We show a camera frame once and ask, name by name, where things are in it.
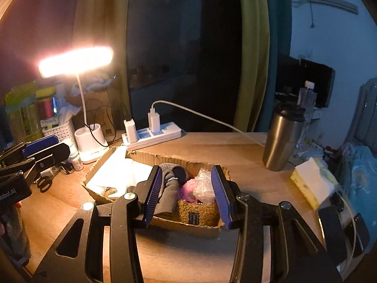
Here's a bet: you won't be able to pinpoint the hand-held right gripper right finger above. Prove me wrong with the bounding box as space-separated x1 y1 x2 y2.
210 165 344 283

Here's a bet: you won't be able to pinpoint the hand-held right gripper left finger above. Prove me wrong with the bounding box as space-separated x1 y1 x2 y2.
31 165 164 283

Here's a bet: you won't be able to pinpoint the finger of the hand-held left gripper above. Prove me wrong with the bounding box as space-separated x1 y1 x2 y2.
12 142 71 185
0 134 59 166

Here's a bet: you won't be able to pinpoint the grey dotted gloves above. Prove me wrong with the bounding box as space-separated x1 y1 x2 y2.
153 162 192 216

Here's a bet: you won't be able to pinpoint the brown fuzzy cloth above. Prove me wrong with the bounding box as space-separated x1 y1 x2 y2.
177 199 220 227

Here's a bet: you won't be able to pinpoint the white paper towel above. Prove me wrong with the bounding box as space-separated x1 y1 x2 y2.
88 147 154 196

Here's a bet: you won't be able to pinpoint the cardboard box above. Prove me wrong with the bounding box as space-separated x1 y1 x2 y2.
82 146 232 238

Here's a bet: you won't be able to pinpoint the clear crinkled plastic bag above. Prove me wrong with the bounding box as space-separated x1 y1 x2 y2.
191 168 218 204

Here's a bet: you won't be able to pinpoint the white plastic basket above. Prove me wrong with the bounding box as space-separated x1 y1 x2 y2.
43 119 78 154

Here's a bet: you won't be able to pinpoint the small white spray bottles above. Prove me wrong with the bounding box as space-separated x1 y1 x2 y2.
69 144 84 171

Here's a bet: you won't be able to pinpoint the black scissors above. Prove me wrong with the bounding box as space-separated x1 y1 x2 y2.
37 175 53 193

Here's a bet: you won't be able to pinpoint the pink plush toy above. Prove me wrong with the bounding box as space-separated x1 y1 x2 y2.
178 178 204 204

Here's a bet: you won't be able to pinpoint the red can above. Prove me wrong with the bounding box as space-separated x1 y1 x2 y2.
37 96 56 121

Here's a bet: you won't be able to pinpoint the green lidded jar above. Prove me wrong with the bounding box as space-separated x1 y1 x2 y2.
4 83 42 142

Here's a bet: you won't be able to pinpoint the white desk lamp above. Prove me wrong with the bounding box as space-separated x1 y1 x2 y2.
38 46 114 163

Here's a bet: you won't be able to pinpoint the yellow-green sponge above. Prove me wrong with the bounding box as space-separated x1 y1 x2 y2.
35 86 58 98

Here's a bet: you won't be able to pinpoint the white power strip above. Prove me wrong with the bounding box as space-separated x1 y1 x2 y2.
122 122 182 150

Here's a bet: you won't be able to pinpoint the white plug adapter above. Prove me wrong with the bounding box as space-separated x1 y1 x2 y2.
124 119 138 143

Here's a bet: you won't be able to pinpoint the brown paper bag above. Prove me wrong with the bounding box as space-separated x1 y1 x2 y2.
68 88 124 142

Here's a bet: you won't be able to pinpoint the steel tumbler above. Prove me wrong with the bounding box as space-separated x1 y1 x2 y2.
262 103 306 171

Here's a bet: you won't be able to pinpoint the white plastic bag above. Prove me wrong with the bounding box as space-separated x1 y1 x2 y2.
59 74 114 118

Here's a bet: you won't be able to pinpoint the yellow tissue box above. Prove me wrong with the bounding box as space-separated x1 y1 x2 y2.
290 157 340 210

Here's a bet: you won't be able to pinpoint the black flat device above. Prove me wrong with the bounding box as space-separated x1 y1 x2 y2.
318 205 348 266

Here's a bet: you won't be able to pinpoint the clear water bottle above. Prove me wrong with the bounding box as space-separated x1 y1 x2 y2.
296 80 318 149

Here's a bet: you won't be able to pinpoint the blue blanket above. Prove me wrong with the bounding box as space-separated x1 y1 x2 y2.
342 144 377 213

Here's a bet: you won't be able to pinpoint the yellow-green curtain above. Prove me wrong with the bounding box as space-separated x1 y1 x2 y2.
237 0 271 133

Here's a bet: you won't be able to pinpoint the black monitor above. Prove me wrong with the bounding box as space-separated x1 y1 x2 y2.
275 53 336 108

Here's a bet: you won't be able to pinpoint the teal curtain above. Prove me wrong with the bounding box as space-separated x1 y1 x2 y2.
263 0 293 132

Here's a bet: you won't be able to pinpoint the grey padded headboard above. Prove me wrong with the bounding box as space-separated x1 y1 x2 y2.
353 78 377 148

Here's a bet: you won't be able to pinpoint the white air conditioner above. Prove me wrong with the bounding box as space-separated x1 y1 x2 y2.
291 0 360 15

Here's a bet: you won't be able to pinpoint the black lamp cable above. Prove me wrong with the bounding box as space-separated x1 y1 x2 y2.
88 100 131 146

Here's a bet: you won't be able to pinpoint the white charger with cable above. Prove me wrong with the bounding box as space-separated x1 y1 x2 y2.
147 109 161 132

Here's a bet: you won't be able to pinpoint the white charging cable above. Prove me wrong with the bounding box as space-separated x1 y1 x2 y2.
151 100 266 146

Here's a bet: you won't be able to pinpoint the thin white cable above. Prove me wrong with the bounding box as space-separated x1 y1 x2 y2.
320 189 358 275

